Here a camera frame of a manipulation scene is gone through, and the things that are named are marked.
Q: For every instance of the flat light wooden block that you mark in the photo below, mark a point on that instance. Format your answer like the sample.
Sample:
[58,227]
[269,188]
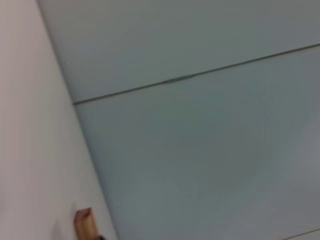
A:
[85,223]

